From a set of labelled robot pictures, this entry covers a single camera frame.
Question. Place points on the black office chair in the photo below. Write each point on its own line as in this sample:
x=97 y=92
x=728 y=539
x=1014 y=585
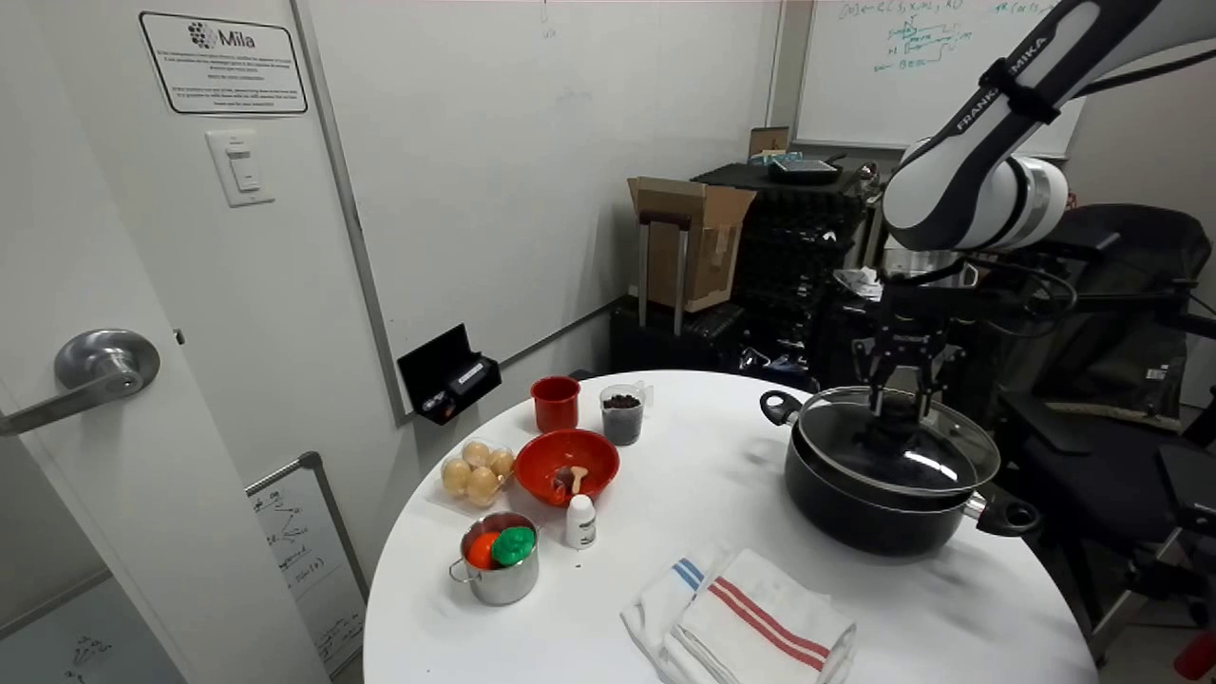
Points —
x=1116 y=381

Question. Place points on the red cup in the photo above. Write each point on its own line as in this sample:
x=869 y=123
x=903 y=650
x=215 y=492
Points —
x=555 y=405

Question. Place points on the black marker holder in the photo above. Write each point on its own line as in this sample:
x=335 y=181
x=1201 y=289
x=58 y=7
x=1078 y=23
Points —
x=451 y=372

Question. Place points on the small white pump bottle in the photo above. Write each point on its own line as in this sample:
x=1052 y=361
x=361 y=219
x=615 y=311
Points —
x=580 y=518

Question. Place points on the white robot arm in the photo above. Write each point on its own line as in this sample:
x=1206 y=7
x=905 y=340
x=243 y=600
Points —
x=971 y=177

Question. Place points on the white wall sign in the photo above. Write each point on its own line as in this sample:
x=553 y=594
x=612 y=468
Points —
x=221 y=61

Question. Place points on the orange toy ball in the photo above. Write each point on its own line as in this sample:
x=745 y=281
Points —
x=481 y=548

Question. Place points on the small metal cup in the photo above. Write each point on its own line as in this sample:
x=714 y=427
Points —
x=498 y=582

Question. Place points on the white light switch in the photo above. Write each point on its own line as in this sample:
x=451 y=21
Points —
x=239 y=167

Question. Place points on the dark book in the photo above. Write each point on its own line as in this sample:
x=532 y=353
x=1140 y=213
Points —
x=804 y=163

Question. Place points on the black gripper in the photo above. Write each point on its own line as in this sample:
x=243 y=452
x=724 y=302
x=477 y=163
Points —
x=910 y=352

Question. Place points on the large blank wall whiteboard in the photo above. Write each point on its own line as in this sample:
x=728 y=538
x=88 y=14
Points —
x=532 y=163

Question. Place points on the black cabinet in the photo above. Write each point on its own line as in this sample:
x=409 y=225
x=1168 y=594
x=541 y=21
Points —
x=784 y=251

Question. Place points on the white towel with red stripes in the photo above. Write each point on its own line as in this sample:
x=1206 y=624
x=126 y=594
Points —
x=772 y=622

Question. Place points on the cardboard box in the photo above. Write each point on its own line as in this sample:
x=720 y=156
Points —
x=704 y=242

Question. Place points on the glass lid with black knob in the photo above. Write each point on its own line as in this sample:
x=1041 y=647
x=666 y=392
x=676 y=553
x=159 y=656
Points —
x=942 y=463

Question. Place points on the small leaning whiteboard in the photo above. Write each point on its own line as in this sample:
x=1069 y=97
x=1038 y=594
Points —
x=305 y=557

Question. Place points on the beige round bun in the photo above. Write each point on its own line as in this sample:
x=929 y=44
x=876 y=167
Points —
x=503 y=463
x=484 y=489
x=457 y=477
x=477 y=452

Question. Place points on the red bowl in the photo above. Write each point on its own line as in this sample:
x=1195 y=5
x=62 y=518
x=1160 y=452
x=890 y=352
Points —
x=570 y=456

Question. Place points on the white door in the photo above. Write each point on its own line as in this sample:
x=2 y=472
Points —
x=100 y=230

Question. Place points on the clear cup with dark contents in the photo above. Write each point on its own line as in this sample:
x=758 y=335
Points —
x=620 y=414

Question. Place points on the green toy ball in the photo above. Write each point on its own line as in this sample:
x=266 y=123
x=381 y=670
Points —
x=514 y=543

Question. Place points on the whiteboard with green writing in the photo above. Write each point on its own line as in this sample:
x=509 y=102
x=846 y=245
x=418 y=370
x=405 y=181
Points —
x=876 y=76

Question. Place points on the red object on floor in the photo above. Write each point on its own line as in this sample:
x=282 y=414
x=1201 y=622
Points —
x=1198 y=656

